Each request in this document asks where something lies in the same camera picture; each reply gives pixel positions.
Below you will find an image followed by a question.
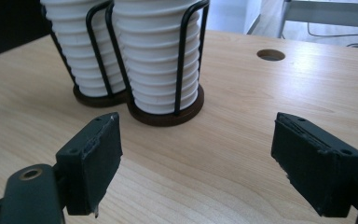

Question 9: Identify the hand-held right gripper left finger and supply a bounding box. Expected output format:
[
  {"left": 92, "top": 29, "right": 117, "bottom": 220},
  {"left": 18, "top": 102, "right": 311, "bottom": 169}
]
[{"left": 55, "top": 111, "right": 124, "bottom": 218}]

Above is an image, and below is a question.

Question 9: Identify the white metal desk frame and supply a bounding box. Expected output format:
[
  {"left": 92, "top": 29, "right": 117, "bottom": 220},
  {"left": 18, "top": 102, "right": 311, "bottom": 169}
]
[{"left": 276, "top": 0, "right": 358, "bottom": 40}]

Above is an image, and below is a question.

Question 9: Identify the short stack of white paper cups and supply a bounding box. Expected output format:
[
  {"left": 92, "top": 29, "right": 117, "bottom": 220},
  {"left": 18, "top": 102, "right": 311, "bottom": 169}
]
[{"left": 40, "top": 0, "right": 129, "bottom": 98}]

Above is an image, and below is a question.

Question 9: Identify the black wire cup holder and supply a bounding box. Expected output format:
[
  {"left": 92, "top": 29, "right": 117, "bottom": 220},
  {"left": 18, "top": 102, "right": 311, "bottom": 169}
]
[
  {"left": 104, "top": 0, "right": 211, "bottom": 128},
  {"left": 40, "top": 0, "right": 129, "bottom": 109}
]

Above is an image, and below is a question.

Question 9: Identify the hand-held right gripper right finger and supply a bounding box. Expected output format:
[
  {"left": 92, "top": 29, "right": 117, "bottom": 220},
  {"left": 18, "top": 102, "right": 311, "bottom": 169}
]
[{"left": 270, "top": 111, "right": 358, "bottom": 218}]

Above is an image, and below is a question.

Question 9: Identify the tall stack of white paper cups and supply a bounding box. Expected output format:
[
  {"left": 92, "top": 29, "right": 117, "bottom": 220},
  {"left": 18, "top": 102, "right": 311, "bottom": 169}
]
[{"left": 111, "top": 0, "right": 203, "bottom": 116}]

